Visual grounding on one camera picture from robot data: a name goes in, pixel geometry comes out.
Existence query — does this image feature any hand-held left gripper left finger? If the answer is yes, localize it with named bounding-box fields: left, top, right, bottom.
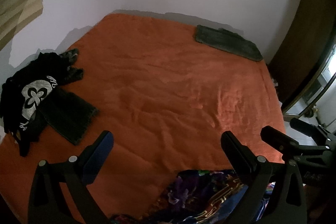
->
left=28, top=131, right=114, bottom=224

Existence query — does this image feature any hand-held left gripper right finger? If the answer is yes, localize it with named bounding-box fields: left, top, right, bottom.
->
left=221, top=131, right=307, bottom=224

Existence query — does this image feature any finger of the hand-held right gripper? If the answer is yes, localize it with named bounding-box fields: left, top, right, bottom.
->
left=290, top=118, right=336, bottom=147
left=261, top=126, right=302, bottom=159

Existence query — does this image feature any black shirt with flower print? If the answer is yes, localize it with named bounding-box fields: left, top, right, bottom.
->
left=0, top=52, right=79, bottom=157

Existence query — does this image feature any metal framed door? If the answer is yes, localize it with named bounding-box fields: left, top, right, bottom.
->
left=281, top=43, right=336, bottom=119

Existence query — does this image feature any colourful printed blanket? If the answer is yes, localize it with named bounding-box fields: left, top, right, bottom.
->
left=110, top=168, right=276, bottom=224

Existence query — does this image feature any dark patterned garment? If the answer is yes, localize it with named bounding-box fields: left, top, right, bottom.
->
left=59, top=48, right=84, bottom=84

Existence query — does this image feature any orange blanket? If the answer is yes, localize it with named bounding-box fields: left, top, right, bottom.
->
left=0, top=13, right=287, bottom=224

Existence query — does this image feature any grey folded cloth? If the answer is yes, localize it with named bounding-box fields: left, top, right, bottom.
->
left=194, top=25, right=263, bottom=62

